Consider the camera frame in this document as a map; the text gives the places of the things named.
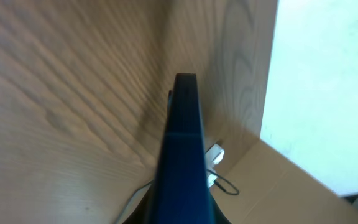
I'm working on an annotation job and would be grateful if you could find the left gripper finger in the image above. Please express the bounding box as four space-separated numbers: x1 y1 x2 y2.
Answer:
129 73 228 224

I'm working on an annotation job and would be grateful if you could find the cardboard panel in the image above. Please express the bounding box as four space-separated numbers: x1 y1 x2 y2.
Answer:
212 141 358 224

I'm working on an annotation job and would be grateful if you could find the white power strip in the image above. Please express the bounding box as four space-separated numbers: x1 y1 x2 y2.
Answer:
205 144 225 188

